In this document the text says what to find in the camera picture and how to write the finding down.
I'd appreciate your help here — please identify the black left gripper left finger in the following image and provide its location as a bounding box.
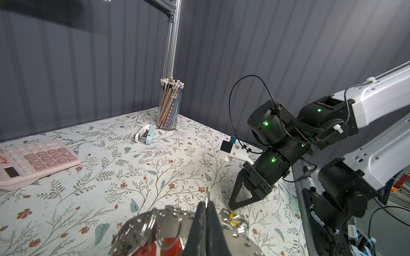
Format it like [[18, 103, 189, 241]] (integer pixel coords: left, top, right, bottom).
[[182, 202, 207, 256]]

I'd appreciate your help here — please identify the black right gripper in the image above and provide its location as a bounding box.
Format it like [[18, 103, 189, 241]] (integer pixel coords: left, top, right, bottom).
[[228, 150, 290, 210]]

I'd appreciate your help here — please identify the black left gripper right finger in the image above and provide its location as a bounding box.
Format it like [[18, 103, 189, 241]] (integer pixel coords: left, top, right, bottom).
[[206, 201, 231, 256]]

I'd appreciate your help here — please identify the yellow tagged key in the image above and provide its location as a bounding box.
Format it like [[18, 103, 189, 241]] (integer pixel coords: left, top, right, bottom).
[[220, 208, 249, 231]]

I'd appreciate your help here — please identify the metal keyring with coloured keys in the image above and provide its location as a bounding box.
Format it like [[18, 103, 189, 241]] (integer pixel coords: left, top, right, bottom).
[[109, 193, 263, 256]]

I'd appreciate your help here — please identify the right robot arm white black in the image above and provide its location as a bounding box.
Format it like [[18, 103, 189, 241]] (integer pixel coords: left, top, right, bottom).
[[220, 63, 410, 256]]

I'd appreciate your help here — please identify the black marker pen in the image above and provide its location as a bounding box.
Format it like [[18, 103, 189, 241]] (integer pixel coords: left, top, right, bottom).
[[303, 166, 317, 192]]

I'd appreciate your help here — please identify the floral table mat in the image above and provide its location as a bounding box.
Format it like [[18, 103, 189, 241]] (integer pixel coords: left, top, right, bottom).
[[0, 107, 310, 256]]

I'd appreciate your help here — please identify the cup of pencils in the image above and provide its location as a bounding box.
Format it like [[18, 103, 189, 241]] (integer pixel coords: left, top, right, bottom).
[[157, 77, 185, 131]]

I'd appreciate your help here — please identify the white blue stapler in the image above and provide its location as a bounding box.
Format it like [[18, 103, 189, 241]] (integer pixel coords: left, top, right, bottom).
[[135, 123, 157, 145]]

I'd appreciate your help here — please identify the pink calculator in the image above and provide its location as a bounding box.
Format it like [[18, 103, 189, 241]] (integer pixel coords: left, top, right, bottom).
[[1, 140, 82, 191]]

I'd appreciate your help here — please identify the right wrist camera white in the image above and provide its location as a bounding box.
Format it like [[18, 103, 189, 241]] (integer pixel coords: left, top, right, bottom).
[[217, 137, 254, 165]]

